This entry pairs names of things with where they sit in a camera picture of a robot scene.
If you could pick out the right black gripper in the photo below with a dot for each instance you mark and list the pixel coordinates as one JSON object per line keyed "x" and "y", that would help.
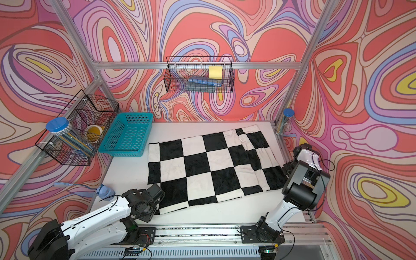
{"x": 286, "y": 167}

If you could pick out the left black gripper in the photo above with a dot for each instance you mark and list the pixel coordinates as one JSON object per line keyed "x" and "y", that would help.
{"x": 148, "y": 218}

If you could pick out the black white checkered pillowcase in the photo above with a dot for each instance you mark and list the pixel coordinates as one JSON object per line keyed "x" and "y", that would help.
{"x": 213, "y": 168}

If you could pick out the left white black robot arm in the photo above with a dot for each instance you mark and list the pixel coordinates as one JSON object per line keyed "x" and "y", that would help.
{"x": 51, "y": 244}

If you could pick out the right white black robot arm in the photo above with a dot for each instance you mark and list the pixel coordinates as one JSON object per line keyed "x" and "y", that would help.
{"x": 302, "y": 191}

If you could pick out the teal plastic basket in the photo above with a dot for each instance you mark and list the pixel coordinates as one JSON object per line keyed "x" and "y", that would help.
{"x": 127, "y": 135}

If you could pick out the yellow white cup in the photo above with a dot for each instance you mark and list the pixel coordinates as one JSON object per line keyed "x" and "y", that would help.
{"x": 93, "y": 133}

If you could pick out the blue lid clear jar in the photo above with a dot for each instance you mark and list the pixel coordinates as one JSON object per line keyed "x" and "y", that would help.
{"x": 63, "y": 129}

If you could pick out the yellow sticky note pad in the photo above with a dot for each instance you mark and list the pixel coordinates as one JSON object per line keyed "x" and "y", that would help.
{"x": 215, "y": 72}

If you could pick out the blue pen in basket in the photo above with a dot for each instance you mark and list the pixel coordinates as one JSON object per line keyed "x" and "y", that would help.
{"x": 206, "y": 82}

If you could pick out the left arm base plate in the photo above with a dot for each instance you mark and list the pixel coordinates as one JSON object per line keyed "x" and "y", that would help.
{"x": 142, "y": 236}

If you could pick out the aluminium rail front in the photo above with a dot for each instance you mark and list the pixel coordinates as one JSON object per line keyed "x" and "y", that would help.
{"x": 211, "y": 234}

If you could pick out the blue cap tube on frame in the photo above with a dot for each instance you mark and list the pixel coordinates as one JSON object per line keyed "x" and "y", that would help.
{"x": 288, "y": 113}

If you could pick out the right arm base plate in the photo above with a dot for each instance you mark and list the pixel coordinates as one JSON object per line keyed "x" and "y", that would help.
{"x": 249, "y": 235}

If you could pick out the left black wire basket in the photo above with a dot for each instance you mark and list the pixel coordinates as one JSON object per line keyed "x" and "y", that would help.
{"x": 82, "y": 111}

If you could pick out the black wire basket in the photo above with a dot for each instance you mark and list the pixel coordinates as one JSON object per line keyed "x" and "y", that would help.
{"x": 181, "y": 68}
{"x": 82, "y": 111}

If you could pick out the back black wire basket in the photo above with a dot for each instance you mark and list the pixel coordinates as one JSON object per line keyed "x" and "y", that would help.
{"x": 181, "y": 68}

